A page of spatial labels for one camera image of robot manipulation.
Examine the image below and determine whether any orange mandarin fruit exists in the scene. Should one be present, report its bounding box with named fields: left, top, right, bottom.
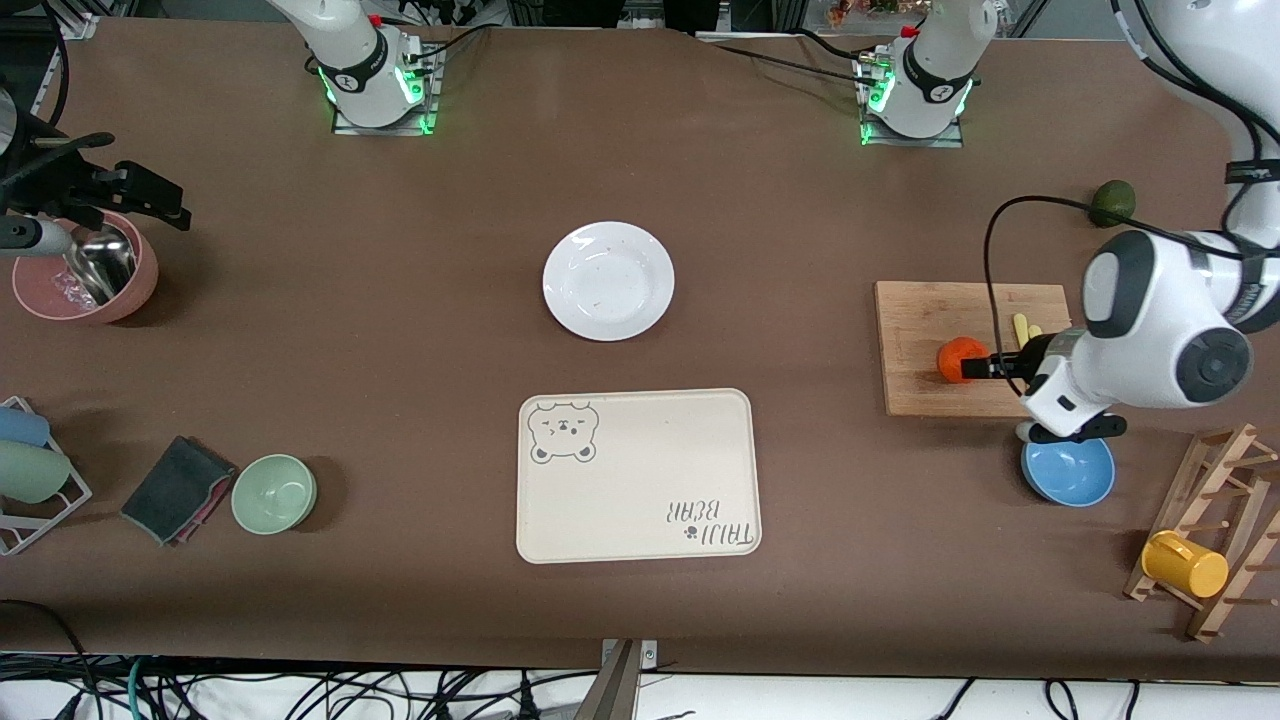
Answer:
left=937, top=337, right=992, bottom=385

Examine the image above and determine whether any white round plate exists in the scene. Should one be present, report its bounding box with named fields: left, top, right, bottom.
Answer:
left=543, top=221, right=676, bottom=343

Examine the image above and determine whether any metal scoop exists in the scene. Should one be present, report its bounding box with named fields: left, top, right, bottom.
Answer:
left=60, top=222, right=138, bottom=306

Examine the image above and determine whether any wooden cutting board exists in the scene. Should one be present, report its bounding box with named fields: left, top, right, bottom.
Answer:
left=875, top=281, right=1074, bottom=419

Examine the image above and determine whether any pink bowl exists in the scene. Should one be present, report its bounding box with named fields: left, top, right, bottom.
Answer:
left=11, top=208, right=160, bottom=326

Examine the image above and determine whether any blue bowl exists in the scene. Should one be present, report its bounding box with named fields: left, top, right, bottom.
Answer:
left=1020, top=436, right=1117, bottom=508

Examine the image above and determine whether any dark green lime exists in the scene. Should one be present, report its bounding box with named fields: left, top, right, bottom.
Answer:
left=1090, top=180, right=1138, bottom=228

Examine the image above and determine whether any pale blue cup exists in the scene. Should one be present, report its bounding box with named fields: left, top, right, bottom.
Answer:
left=0, top=406, right=51, bottom=449

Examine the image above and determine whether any yellow mug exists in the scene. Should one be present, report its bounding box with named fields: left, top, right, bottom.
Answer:
left=1141, top=530, right=1230, bottom=600

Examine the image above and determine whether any pale green cup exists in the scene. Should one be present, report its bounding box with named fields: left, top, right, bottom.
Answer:
left=0, top=440, right=73, bottom=505

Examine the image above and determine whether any dark grey folded cloth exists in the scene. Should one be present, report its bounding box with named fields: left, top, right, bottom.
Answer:
left=120, top=435, right=239, bottom=547

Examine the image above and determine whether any wooden cup drying rack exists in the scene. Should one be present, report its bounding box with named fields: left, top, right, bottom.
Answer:
left=1123, top=423, right=1280, bottom=643

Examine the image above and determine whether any pale green bowl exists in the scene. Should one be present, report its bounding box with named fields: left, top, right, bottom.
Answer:
left=230, top=454, right=319, bottom=536

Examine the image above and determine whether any cream tray with bear print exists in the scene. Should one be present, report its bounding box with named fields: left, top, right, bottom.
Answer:
left=515, top=388, right=763, bottom=566

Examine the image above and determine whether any aluminium frame post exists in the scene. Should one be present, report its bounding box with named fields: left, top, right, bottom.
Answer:
left=55, top=0, right=101, bottom=41

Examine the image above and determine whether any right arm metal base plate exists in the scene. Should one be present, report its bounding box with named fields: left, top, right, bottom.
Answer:
left=330, top=40, right=443, bottom=137

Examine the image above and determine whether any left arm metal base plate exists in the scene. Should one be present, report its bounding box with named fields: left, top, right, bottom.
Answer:
left=856, top=50, right=966, bottom=149

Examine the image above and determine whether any white wire cup rack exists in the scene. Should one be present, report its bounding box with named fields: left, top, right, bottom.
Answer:
left=0, top=396, right=94, bottom=557

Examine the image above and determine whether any black right arm base cable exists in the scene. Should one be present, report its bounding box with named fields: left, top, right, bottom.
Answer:
left=405, top=20, right=493, bottom=73

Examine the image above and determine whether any black arm base cable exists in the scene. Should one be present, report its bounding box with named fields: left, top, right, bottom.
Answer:
left=405, top=20, right=493, bottom=73
left=698, top=40, right=873, bottom=83

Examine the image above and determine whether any black left arm base cable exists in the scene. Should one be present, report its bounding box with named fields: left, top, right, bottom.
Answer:
left=698, top=40, right=873, bottom=83

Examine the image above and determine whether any grey metal camera bracket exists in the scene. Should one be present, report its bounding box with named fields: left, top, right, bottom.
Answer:
left=575, top=638, right=661, bottom=720

